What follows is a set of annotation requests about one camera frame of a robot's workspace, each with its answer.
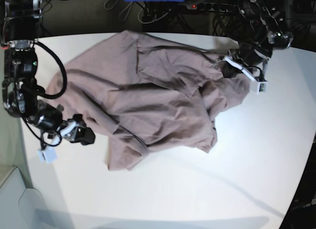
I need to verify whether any black power strip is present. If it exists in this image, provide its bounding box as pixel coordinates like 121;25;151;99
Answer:
185;2;239;13

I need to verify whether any grey side panel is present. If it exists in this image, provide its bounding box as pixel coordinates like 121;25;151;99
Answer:
0;168;54;229

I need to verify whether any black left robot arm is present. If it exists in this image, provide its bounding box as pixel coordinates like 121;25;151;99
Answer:
214;0;293;82

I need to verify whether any mauve t-shirt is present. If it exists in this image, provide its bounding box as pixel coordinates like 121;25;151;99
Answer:
50;31;250;171

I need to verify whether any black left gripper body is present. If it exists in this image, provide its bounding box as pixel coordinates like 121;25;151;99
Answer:
222;47;269;68

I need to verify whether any white cable loop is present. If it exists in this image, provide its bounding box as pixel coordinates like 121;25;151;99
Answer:
119;1;145;24

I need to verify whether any red black clamp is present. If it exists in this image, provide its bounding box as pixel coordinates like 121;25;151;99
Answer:
0;41;8;50

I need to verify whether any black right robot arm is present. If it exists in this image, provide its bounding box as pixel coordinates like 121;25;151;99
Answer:
0;0;95;149

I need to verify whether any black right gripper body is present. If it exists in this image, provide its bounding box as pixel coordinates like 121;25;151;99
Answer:
32;108;95;145

